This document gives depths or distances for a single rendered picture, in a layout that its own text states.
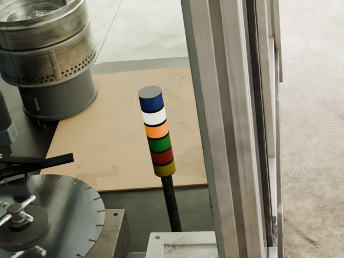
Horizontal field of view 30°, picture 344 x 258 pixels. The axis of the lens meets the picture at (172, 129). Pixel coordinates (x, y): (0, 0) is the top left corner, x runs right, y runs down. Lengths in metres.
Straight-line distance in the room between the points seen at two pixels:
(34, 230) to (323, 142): 1.91
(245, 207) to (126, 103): 1.27
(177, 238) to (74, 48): 0.77
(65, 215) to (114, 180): 0.39
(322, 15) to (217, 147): 3.41
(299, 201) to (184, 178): 1.09
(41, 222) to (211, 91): 0.71
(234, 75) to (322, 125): 2.45
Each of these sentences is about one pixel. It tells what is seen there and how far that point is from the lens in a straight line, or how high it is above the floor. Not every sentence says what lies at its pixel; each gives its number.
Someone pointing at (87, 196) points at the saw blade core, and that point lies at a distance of 1.33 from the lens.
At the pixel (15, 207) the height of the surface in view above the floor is 1.00.
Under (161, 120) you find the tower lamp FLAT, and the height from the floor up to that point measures 1.10.
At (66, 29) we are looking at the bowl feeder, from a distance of 1.81.
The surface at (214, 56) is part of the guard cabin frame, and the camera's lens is 0.62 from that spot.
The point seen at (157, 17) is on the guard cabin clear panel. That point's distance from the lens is 2.17.
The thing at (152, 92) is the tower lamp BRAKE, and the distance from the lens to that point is 1.20.
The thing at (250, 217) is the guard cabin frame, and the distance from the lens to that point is 0.74.
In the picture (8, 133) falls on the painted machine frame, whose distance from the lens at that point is 1.43.
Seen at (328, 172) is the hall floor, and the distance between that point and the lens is 2.79.
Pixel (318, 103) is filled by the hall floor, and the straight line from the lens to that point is 3.22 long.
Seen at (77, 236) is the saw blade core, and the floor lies 0.95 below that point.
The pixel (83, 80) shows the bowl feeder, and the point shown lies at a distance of 1.94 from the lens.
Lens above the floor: 1.78
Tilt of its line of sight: 35 degrees down
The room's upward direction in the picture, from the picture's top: 10 degrees counter-clockwise
